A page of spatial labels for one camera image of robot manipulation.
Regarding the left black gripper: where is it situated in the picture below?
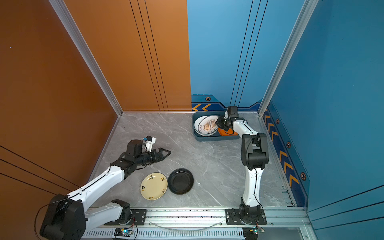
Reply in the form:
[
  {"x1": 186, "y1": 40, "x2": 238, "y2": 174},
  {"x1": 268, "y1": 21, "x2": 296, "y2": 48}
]
[{"x1": 135, "y1": 147, "x2": 171, "y2": 168}]

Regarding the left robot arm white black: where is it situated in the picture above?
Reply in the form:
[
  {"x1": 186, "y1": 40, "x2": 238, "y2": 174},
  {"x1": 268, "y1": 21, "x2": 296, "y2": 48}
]
[{"x1": 35, "y1": 136, "x2": 171, "y2": 240}]

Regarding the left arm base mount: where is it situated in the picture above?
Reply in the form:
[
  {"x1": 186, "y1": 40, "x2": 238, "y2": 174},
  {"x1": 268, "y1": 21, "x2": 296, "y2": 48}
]
[{"x1": 105, "y1": 209, "x2": 147, "y2": 226}]

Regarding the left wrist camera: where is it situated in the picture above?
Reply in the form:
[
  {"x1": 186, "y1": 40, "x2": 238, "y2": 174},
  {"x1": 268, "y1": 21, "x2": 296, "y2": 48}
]
[{"x1": 143, "y1": 136, "x2": 156, "y2": 152}]

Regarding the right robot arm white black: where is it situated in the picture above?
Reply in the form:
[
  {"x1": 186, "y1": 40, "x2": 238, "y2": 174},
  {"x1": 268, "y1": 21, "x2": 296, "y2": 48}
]
[{"x1": 216, "y1": 106, "x2": 269, "y2": 225}]

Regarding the cream yellow plate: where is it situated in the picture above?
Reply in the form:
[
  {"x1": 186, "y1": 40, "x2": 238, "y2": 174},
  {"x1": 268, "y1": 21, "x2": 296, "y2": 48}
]
[{"x1": 140, "y1": 173, "x2": 168, "y2": 201}]

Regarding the white plate quatrefoil motif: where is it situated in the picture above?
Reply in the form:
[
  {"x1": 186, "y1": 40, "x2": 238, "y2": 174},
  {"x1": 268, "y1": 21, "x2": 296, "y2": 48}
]
[{"x1": 194, "y1": 116, "x2": 210, "y2": 135}]

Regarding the left aluminium corner post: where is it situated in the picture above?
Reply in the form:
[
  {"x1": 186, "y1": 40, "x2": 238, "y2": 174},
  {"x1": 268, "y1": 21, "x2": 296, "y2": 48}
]
[{"x1": 49, "y1": 0, "x2": 123, "y2": 117}]

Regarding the circuit board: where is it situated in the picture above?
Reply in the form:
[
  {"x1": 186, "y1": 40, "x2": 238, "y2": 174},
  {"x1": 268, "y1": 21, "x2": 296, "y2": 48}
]
[
  {"x1": 242, "y1": 228, "x2": 265, "y2": 240},
  {"x1": 113, "y1": 228, "x2": 135, "y2": 240}
]

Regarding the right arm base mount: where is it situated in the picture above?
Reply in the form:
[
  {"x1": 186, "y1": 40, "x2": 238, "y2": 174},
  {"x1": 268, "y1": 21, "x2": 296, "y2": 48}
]
[{"x1": 225, "y1": 209, "x2": 267, "y2": 226}]

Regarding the aluminium rail frame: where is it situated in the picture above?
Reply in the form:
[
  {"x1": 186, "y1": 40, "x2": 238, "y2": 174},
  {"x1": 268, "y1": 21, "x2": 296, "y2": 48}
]
[{"x1": 82, "y1": 207, "x2": 317, "y2": 240}]

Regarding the black plate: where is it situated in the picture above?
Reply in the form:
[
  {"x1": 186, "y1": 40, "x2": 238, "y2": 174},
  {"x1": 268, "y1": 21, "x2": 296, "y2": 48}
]
[{"x1": 168, "y1": 168, "x2": 194, "y2": 195}]

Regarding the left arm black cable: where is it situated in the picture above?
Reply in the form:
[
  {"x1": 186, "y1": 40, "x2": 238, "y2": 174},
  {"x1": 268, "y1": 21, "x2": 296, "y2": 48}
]
[{"x1": 33, "y1": 203, "x2": 58, "y2": 239}]

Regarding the aluminium corner post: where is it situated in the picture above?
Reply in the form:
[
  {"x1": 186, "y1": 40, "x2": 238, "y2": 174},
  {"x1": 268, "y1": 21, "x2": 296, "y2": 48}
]
[
  {"x1": 49, "y1": 0, "x2": 123, "y2": 117},
  {"x1": 258, "y1": 0, "x2": 319, "y2": 117}
]

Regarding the teal plastic bin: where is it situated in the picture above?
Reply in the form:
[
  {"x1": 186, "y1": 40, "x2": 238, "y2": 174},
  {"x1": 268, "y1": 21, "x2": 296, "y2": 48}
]
[{"x1": 192, "y1": 111, "x2": 240, "y2": 142}]

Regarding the left circuit board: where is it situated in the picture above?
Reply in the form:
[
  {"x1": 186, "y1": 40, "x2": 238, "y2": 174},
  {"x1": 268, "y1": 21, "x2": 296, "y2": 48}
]
[{"x1": 113, "y1": 228, "x2": 135, "y2": 240}]

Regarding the sunburst plate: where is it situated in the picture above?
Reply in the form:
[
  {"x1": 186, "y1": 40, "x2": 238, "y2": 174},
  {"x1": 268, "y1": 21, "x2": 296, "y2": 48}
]
[{"x1": 205, "y1": 115, "x2": 219, "y2": 134}]

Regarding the right circuit board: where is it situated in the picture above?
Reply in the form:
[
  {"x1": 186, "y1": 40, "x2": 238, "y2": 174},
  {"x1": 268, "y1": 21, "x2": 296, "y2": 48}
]
[{"x1": 242, "y1": 228, "x2": 265, "y2": 240}]

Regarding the orange plate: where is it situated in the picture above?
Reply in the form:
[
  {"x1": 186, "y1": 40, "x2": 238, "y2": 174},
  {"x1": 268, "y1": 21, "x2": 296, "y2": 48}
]
[{"x1": 218, "y1": 128, "x2": 238, "y2": 137}]

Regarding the right aluminium corner post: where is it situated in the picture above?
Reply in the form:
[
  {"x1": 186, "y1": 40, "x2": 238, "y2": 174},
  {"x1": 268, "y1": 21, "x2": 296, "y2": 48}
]
[{"x1": 258, "y1": 0, "x2": 319, "y2": 117}]

